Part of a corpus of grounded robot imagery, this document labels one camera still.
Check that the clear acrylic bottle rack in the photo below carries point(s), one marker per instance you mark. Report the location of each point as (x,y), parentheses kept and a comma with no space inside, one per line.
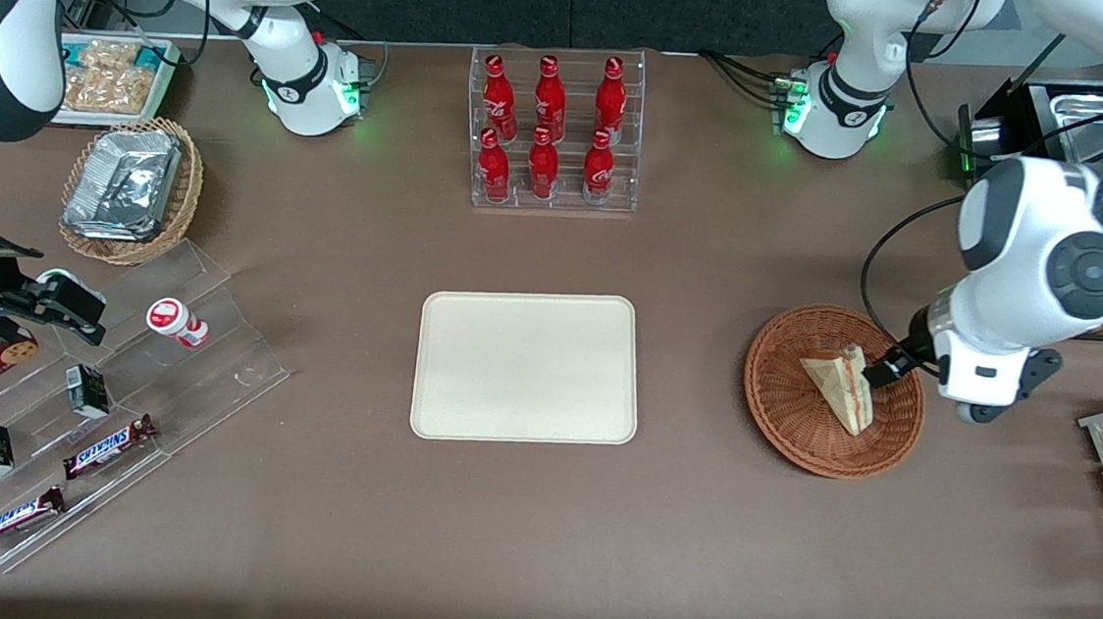
(551,196)

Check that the white snack tray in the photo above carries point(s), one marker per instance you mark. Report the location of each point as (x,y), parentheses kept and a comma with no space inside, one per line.
(160,87)

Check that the brown Snickers bar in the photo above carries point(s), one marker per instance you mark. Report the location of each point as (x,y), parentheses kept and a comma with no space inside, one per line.
(107,448)
(11,519)

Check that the silver foil packet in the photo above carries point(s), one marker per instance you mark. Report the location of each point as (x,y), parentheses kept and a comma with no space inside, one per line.
(123,182)

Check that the red white yoghurt bottle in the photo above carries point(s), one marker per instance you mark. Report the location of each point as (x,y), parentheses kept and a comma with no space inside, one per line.
(172,319)

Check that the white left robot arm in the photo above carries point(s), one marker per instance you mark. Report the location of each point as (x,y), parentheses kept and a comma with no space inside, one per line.
(1029,239)

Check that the black metal appliance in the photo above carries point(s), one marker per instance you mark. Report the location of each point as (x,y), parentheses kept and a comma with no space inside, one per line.
(1029,116)

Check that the brown round wicker basket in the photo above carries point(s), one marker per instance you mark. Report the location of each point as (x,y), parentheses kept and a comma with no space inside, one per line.
(797,437)

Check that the red cola bottle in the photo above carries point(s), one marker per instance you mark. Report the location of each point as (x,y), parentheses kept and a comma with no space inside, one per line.
(494,172)
(598,173)
(543,171)
(549,101)
(498,99)
(610,103)

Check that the green white yoghurt bottle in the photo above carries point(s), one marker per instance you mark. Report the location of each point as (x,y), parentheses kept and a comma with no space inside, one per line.
(50,276)

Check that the light tan wicker basket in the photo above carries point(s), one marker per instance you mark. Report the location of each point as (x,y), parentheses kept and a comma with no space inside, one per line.
(181,202)

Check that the cream plastic tray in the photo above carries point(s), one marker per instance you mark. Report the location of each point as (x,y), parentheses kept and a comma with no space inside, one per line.
(527,367)

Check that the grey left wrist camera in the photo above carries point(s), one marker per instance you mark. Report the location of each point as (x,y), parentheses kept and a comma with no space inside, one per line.
(1041,370)

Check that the triangular sandwich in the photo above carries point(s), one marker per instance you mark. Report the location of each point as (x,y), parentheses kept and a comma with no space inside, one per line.
(839,386)

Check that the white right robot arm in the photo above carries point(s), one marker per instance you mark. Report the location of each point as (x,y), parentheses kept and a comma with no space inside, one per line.
(4,11)

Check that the clear acrylic stepped stand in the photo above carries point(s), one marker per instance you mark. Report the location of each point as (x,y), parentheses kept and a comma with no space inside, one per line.
(191,389)

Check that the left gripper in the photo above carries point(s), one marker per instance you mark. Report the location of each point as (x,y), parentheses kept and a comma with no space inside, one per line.
(916,335)

